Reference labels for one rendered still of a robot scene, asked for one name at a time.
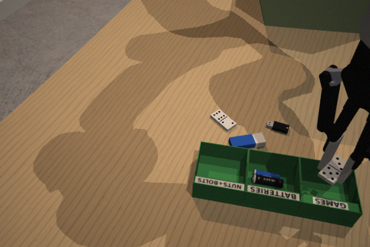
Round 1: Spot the black aa battery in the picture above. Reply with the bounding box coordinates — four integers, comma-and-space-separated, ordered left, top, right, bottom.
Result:
253, 175, 284, 188

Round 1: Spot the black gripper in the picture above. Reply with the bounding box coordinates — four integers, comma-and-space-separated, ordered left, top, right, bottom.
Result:
317, 40, 370, 184

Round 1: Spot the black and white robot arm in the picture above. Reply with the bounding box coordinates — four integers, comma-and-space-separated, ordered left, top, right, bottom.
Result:
359, 2, 370, 48

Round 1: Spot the black usb stick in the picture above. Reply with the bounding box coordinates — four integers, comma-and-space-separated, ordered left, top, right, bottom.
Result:
267, 121, 290, 134

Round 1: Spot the green three-compartment bin rack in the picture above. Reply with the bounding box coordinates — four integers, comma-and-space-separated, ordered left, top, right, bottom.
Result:
192, 142, 363, 227

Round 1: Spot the blue battery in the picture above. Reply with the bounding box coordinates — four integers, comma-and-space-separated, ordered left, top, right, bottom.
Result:
254, 169, 280, 179

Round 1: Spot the blue and white eraser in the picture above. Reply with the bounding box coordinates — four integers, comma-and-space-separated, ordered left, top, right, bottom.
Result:
228, 132, 266, 149

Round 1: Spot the white domino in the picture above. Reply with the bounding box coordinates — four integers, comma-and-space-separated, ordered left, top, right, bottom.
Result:
210, 109, 237, 131
317, 155, 346, 186

